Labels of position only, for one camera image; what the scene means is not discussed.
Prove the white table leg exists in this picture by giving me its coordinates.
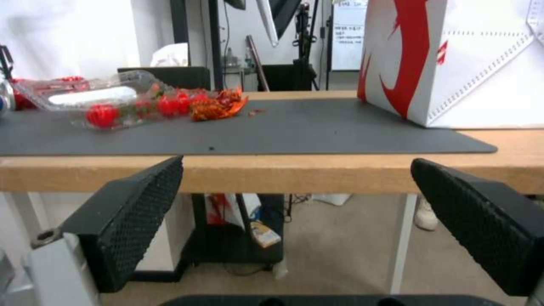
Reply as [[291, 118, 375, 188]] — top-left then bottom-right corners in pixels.
[[389, 193, 420, 295]]

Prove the black cart under table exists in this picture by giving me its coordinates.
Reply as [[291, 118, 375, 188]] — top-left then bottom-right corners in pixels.
[[181, 193, 286, 266]]

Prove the dark grey table mat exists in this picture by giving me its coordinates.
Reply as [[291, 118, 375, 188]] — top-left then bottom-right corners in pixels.
[[0, 98, 499, 157]]

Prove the white delivery bag red print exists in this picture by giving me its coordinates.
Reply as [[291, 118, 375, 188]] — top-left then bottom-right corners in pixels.
[[356, 0, 544, 130]]

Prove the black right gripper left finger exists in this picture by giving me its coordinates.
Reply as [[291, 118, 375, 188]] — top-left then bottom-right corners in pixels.
[[23, 155, 184, 306]]

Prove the white crumpled cloth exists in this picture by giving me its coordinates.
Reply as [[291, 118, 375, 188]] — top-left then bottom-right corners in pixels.
[[150, 42, 190, 68]]

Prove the yellow snack packet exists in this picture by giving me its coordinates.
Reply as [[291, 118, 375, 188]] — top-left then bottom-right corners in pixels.
[[248, 220, 282, 248]]

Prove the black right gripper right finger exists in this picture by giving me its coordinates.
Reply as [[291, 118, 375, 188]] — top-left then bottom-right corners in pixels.
[[411, 158, 544, 296]]

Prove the brown broom handle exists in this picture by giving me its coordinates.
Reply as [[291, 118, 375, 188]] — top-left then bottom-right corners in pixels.
[[246, 35, 271, 92]]

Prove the red white plastic bag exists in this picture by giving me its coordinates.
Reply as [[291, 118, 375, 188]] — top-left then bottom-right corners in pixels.
[[205, 193, 261, 231]]

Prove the white studio light panel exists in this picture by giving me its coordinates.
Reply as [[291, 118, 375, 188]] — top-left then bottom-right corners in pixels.
[[254, 0, 298, 48]]

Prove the red tomato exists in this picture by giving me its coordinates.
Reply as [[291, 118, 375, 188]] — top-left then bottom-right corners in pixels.
[[86, 105, 120, 129], [176, 92, 192, 113], [156, 95, 180, 117]]

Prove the orange red crayfish pile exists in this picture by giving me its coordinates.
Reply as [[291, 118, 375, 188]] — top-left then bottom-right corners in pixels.
[[189, 89, 249, 122]]

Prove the black vertical pole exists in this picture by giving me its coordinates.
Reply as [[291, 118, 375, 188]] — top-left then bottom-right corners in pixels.
[[207, 0, 225, 91]]

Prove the white table side panel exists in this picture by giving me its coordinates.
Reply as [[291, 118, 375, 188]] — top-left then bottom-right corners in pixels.
[[140, 193, 197, 274]]

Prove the whiteboard with writing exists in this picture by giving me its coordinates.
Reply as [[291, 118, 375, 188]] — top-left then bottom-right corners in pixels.
[[331, 0, 368, 71]]

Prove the black camera tripod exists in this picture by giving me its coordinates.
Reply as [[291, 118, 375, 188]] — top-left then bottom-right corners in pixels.
[[291, 0, 322, 91]]

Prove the person's white shoe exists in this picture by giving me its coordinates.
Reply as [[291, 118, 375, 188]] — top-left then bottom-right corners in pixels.
[[414, 195, 439, 231]]

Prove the clear plastic takeout box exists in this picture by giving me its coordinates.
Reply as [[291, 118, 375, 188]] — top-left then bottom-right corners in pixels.
[[10, 71, 222, 131]]

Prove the black storage box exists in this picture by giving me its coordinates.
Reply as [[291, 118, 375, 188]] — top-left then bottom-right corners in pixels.
[[258, 63, 319, 92]]

